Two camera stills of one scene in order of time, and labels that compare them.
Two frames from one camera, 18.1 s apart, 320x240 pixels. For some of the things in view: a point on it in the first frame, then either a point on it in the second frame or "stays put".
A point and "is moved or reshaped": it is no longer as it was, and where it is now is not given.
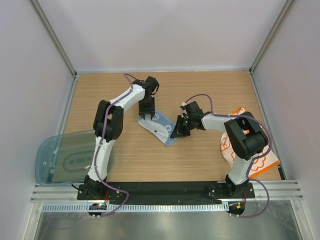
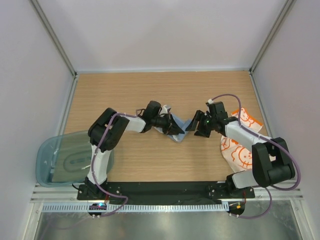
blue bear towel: [161, 127] is moved or reshaped
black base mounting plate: [139, 193] stays put
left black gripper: [151, 110] to [171, 127]
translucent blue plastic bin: [66, 158] stays put
